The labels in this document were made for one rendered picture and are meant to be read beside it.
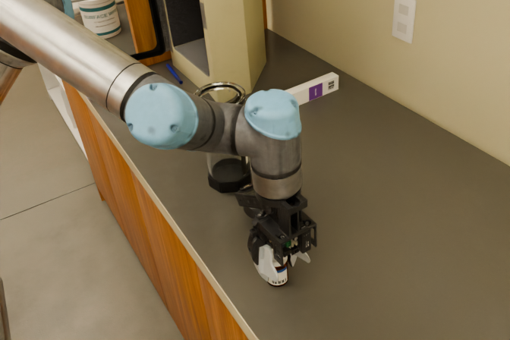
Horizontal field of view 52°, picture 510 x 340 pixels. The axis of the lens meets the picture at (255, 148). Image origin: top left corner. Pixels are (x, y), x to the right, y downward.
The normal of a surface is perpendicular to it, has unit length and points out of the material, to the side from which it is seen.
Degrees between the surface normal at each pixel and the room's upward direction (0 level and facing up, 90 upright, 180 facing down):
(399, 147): 0
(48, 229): 0
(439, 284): 0
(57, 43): 48
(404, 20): 90
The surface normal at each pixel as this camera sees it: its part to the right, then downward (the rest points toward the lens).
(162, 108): -0.28, -0.04
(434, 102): -0.85, 0.36
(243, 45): 0.51, 0.47
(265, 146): -0.29, 0.58
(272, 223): -0.07, -0.81
